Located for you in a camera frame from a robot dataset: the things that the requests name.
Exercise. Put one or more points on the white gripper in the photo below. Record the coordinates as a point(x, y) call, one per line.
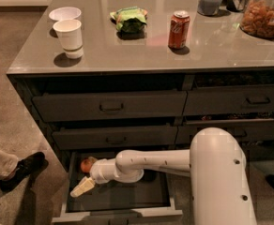
point(98, 172)

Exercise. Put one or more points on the orange fruit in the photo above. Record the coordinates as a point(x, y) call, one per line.
point(86, 165)

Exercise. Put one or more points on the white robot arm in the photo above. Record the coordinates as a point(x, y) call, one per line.
point(215, 164)

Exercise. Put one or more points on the open bottom left drawer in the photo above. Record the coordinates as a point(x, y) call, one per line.
point(147, 201)

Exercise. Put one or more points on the middle left grey drawer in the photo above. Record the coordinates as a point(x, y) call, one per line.
point(89, 138)

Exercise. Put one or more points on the top left grey drawer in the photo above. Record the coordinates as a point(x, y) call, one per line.
point(100, 106)

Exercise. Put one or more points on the middle right grey drawer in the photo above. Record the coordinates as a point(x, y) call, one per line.
point(245, 127)

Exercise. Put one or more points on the bottom right grey drawer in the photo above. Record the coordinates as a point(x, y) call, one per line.
point(265, 153)

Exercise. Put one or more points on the black shoe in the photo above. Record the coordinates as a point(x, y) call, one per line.
point(25, 167)

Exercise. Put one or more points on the grey kitchen island cabinet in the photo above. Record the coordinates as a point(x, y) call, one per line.
point(142, 62)

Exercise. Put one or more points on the white paper cup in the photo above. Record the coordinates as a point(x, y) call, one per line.
point(69, 33)

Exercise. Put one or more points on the green chip bag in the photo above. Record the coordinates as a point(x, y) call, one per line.
point(129, 19)

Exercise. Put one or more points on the white paper bowl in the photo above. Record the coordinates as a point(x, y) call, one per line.
point(65, 13)

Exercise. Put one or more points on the red soda can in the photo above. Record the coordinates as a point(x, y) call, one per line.
point(179, 28)

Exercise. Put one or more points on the clear snack jar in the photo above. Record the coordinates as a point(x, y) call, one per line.
point(258, 19)

